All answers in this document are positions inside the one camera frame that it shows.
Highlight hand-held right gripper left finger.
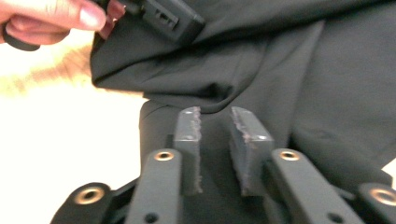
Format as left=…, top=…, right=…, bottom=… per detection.
left=124, top=105, right=204, bottom=224

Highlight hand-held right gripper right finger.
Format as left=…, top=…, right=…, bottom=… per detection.
left=229, top=105, right=365, bottom=224

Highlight black pants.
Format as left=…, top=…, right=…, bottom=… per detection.
left=90, top=0, right=396, bottom=224

